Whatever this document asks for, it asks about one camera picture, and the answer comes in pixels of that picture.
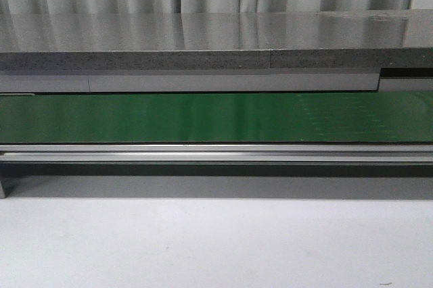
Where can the grey speckled stone counter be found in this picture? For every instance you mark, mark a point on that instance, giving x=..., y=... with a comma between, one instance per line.
x=246, y=52

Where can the aluminium conveyor frame rail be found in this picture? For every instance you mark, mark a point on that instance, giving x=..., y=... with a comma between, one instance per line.
x=312, y=171

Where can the green conveyor belt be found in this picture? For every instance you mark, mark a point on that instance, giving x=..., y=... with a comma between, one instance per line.
x=218, y=118

